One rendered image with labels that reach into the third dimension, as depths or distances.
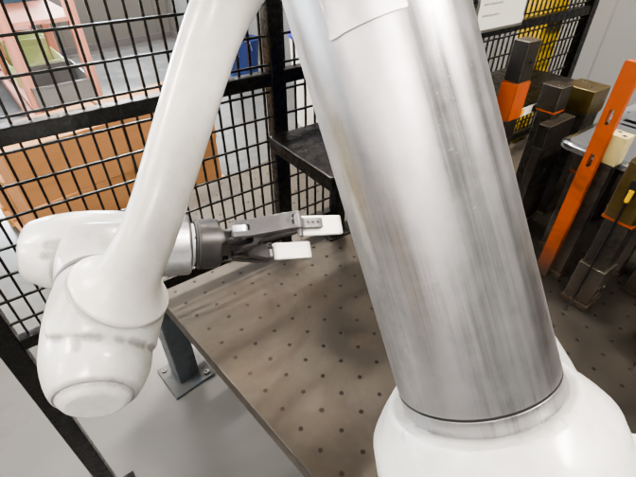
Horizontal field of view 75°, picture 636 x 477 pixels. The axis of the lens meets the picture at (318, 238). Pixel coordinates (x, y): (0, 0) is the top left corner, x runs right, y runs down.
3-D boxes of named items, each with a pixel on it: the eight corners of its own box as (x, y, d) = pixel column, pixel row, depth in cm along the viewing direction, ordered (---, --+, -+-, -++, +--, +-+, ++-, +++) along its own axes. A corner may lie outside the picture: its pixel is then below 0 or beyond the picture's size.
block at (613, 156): (566, 273, 103) (636, 134, 81) (558, 278, 102) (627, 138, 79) (553, 265, 105) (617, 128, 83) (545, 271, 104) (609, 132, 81)
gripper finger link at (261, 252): (237, 255, 64) (229, 256, 65) (275, 263, 74) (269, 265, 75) (234, 231, 65) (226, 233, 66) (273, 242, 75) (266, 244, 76)
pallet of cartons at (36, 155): (3, 214, 245) (-59, 106, 205) (175, 155, 304) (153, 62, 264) (44, 285, 199) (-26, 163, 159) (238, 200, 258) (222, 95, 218)
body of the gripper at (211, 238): (193, 210, 59) (256, 209, 63) (187, 229, 67) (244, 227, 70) (197, 261, 57) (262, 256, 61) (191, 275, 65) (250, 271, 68)
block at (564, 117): (538, 213, 123) (576, 115, 105) (513, 228, 118) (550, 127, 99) (528, 209, 125) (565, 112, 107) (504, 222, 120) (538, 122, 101)
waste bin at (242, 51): (272, 82, 432) (269, 34, 403) (241, 91, 412) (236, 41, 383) (249, 74, 454) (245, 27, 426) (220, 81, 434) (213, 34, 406)
